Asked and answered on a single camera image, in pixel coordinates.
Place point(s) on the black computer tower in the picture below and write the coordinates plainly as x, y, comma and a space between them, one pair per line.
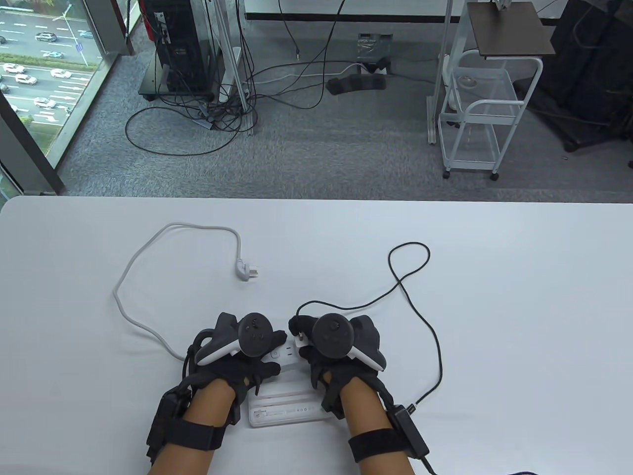
175, 44

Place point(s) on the white charger adapter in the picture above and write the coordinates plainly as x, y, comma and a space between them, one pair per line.
300, 339

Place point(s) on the brown side table top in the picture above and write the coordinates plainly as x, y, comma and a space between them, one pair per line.
509, 29

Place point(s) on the person's right hand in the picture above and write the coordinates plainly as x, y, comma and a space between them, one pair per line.
331, 376

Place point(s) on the white round dish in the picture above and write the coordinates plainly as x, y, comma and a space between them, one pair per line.
467, 81

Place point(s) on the black wheeled tower stand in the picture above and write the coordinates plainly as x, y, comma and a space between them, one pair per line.
148, 87

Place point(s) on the person's right forearm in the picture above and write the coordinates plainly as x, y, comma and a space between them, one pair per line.
366, 410

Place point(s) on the white desk leg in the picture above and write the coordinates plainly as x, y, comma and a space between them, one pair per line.
432, 123

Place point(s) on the person's left hand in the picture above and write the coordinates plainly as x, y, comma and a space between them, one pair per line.
237, 371

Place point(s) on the grey white hand controller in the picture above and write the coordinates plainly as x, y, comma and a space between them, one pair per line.
254, 335
331, 336

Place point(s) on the black left wrist camera unit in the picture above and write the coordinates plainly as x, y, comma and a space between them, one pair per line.
160, 420

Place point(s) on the black wrist camera unit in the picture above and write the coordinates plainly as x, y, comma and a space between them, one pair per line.
160, 420
410, 430

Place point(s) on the black right wrist camera unit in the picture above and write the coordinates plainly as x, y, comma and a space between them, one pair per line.
410, 430

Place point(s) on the white battery pack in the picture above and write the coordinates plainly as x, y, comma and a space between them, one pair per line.
287, 413

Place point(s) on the grey window frame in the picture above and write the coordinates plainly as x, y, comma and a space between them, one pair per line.
29, 163

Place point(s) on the black box device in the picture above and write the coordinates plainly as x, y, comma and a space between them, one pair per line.
375, 48

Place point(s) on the aluminium frame post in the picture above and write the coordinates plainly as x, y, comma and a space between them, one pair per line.
246, 108

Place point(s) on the white floor power socket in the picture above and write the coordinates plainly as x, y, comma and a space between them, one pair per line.
378, 69

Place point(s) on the person's left forearm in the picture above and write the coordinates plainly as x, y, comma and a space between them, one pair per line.
207, 405

